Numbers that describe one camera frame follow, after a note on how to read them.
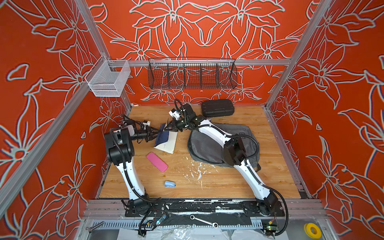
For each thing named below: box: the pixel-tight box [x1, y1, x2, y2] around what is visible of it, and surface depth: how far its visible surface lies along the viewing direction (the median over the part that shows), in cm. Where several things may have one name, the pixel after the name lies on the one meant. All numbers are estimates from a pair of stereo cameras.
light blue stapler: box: [164, 180, 176, 188], surface depth 81 cm
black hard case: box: [201, 99, 235, 117], surface depth 115 cm
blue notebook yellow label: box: [154, 123, 169, 147], surface depth 90 cm
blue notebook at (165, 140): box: [154, 124, 178, 155], surface depth 92 cm
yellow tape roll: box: [304, 223, 322, 240], surface depth 68 cm
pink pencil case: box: [146, 152, 169, 173], surface depth 91 cm
